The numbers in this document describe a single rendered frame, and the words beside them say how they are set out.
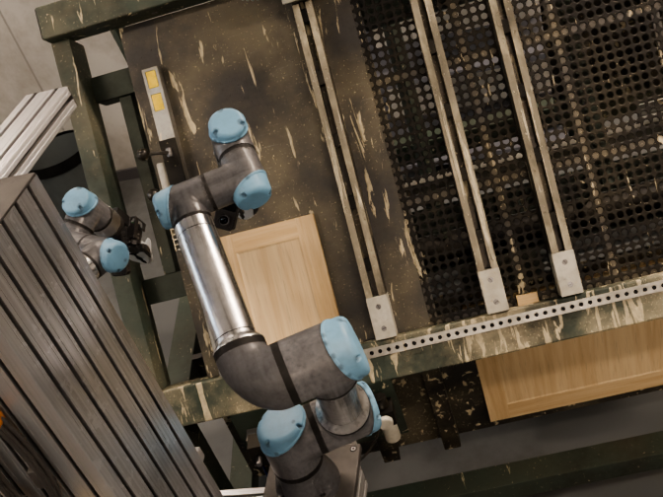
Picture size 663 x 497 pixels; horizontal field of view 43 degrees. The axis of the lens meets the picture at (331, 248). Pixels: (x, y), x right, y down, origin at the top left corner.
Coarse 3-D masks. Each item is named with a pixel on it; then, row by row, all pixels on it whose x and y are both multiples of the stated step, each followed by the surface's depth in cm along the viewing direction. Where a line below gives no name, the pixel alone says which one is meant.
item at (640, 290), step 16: (640, 288) 233; (656, 288) 232; (560, 304) 236; (576, 304) 235; (592, 304) 235; (496, 320) 238; (512, 320) 238; (528, 320) 237; (432, 336) 241; (448, 336) 240; (464, 336) 240; (368, 352) 243; (384, 352) 243
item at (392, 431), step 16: (384, 384) 245; (384, 400) 242; (240, 416) 251; (256, 416) 251; (384, 416) 242; (400, 416) 253; (240, 432) 255; (256, 432) 252; (384, 432) 249; (400, 432) 257; (256, 448) 244; (256, 464) 244
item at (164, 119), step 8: (144, 72) 250; (160, 72) 251; (144, 80) 250; (160, 80) 249; (152, 88) 249; (160, 88) 249; (168, 96) 253; (152, 104) 250; (168, 104) 251; (152, 112) 250; (160, 112) 250; (168, 112) 249; (160, 120) 250; (168, 120) 249; (160, 128) 250; (168, 128) 249; (176, 128) 252; (160, 136) 250; (168, 136) 250; (176, 136) 250; (184, 168) 251; (208, 328) 251
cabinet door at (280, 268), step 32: (288, 224) 248; (256, 256) 250; (288, 256) 249; (320, 256) 248; (256, 288) 251; (288, 288) 250; (320, 288) 248; (256, 320) 251; (288, 320) 250; (320, 320) 249
